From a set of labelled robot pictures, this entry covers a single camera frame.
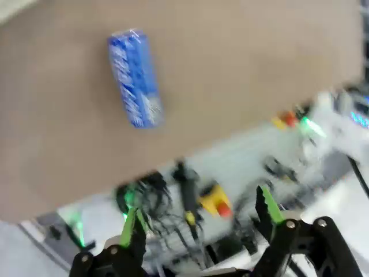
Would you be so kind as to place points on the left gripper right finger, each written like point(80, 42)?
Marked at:
point(302, 248)

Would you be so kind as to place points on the blue snack packet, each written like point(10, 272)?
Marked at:
point(135, 80)

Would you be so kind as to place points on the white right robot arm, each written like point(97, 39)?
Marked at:
point(334, 135)

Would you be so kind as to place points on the black handheld enabling device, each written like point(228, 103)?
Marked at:
point(187, 190)

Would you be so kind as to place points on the orange and red buttons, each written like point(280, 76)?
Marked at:
point(285, 119)

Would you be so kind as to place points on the yellow emergency stop box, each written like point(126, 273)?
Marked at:
point(214, 202)

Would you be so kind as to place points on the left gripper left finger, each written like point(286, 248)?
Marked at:
point(115, 259)

